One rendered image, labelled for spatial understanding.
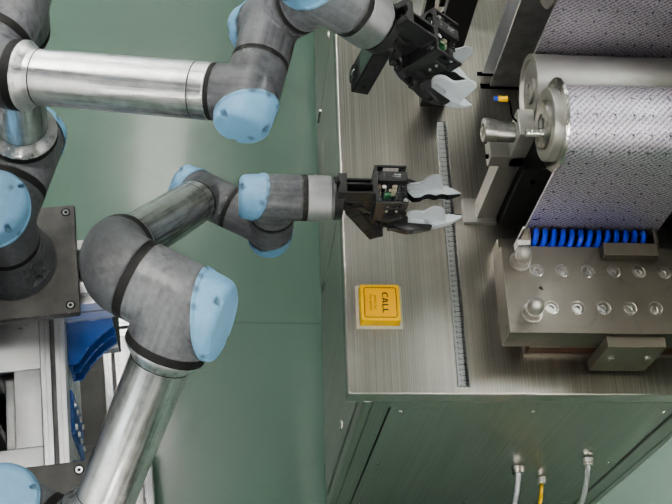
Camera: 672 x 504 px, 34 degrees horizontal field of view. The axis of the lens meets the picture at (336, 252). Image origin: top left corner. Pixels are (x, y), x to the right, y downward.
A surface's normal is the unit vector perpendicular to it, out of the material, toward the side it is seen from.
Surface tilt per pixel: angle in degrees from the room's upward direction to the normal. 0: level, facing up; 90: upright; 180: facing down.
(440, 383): 0
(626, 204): 90
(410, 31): 90
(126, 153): 0
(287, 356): 0
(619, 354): 90
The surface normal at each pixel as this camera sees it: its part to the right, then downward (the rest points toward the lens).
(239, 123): -0.19, 0.87
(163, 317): -0.23, 0.20
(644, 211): 0.03, 0.89
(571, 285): 0.09, -0.46
